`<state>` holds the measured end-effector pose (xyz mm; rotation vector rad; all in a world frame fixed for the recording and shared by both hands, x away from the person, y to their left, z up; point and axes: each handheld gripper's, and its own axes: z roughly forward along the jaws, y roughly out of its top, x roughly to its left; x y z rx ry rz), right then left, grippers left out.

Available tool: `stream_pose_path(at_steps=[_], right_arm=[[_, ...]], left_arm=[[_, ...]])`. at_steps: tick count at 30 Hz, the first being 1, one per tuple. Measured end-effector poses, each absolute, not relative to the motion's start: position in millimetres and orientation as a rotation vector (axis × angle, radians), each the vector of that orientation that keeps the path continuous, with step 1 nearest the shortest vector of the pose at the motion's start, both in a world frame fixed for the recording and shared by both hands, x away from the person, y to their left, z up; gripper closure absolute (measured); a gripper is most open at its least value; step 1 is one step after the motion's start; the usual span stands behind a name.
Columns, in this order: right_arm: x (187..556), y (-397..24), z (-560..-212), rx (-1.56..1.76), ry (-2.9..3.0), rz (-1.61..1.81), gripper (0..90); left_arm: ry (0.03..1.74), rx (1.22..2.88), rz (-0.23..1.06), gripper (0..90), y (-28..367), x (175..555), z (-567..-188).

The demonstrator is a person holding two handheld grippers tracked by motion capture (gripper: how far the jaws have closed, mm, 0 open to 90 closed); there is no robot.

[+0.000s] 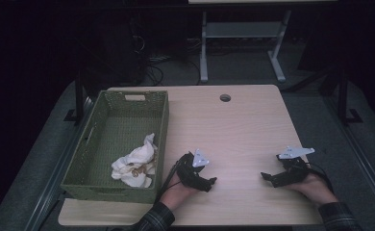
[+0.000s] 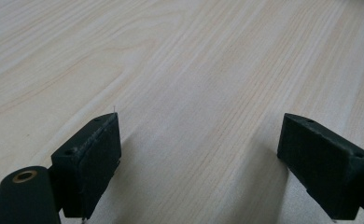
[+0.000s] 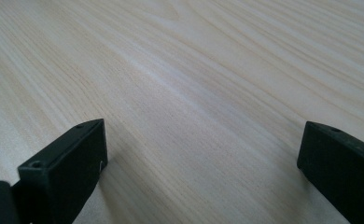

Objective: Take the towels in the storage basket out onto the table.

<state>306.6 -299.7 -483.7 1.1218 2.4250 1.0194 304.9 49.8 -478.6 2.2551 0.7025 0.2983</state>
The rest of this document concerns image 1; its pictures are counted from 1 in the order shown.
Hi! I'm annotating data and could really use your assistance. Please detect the black metal stand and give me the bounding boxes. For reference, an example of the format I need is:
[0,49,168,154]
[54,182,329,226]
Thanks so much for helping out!
[336,68,363,126]
[63,68,88,125]

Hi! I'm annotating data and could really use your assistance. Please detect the person's right hand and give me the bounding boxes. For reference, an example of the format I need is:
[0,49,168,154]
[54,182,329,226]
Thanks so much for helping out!
[290,174,339,209]

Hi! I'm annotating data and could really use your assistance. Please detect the green woven basket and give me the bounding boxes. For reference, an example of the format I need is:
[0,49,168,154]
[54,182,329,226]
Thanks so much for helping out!
[60,90,170,205]

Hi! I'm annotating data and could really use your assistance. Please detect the bundle of floor cables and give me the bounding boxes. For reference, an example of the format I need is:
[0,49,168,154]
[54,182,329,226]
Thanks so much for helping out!
[129,15,203,87]

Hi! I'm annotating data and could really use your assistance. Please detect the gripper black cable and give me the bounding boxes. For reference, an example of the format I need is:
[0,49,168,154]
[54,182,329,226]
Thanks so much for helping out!
[156,153,191,204]
[306,162,335,194]

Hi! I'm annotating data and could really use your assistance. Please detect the person's left hand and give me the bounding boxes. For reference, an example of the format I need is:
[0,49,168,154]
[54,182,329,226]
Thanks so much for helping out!
[159,172,199,212]

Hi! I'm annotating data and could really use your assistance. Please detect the aluminium rail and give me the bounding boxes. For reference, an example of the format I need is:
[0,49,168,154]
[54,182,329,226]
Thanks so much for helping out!
[23,95,95,231]
[323,95,375,222]

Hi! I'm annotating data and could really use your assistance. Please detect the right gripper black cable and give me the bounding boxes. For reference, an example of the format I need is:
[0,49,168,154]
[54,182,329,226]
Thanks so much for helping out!
[306,162,335,194]

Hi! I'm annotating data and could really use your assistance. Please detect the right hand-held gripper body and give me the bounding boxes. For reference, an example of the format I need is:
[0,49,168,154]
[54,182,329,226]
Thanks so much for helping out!
[275,145,316,186]

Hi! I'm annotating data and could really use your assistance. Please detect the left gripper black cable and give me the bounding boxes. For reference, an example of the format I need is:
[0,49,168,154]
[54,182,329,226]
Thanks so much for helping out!
[156,153,191,204]

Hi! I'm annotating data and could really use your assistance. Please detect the white bear print cloth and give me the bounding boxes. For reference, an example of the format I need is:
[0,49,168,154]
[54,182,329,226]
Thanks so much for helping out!
[111,133,160,189]

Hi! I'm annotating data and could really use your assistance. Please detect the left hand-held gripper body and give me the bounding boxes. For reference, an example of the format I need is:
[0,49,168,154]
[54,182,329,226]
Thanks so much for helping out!
[175,148,211,193]

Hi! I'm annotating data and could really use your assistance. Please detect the grey metal table frame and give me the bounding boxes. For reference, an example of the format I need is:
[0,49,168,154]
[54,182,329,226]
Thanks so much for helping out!
[199,9,292,84]

